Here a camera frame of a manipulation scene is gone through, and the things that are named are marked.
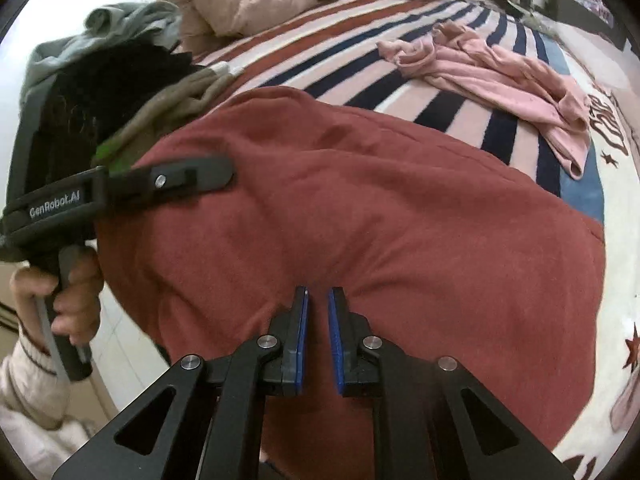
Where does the person's left hand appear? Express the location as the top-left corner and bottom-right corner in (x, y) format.
(10, 247), (104, 357)

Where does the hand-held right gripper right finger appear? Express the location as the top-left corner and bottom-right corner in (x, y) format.
(327, 287), (576, 480)

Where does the grey cloth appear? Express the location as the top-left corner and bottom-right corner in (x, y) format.
(22, 1), (182, 106)

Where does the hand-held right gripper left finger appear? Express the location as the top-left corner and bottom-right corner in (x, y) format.
(51, 286), (310, 480)

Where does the black shelf unit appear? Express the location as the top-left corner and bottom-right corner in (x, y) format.
(544, 0), (632, 47)

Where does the red sweatshirt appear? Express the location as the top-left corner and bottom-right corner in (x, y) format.
(95, 86), (608, 480)

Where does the striped printed blanket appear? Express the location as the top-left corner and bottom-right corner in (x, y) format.
(190, 0), (640, 480)

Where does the pink shirt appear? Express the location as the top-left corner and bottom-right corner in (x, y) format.
(376, 21), (594, 181)

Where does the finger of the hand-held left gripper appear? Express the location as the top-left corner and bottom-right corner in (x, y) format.
(102, 156), (237, 211)

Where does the person's left forearm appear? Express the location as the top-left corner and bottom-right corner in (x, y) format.
(0, 320), (101, 477)

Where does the black cloth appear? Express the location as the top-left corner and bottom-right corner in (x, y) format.
(42, 40), (203, 172)

